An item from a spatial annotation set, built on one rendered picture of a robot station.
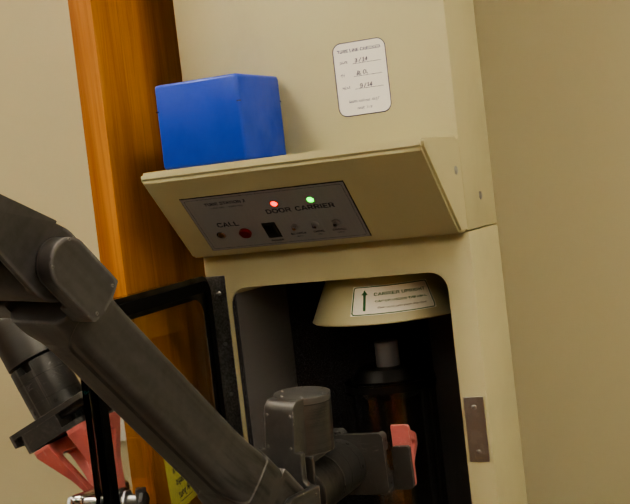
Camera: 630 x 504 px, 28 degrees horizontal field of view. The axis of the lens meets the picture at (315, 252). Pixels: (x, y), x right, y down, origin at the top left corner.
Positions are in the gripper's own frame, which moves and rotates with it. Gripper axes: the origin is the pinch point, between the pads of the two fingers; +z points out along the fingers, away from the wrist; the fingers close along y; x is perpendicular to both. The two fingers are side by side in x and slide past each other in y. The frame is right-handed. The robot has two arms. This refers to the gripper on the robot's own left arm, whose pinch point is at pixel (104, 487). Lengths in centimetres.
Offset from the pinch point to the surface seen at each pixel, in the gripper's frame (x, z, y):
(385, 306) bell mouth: -22.4, -2.0, -28.2
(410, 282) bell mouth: -24.7, -3.0, -31.4
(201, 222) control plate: -14.7, -19.8, -17.4
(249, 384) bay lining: -22.7, -2.5, -9.3
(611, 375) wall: -62, 20, -39
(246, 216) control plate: -14.1, -17.5, -22.5
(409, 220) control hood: -14.9, -8.0, -37.4
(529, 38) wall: -62, -25, -53
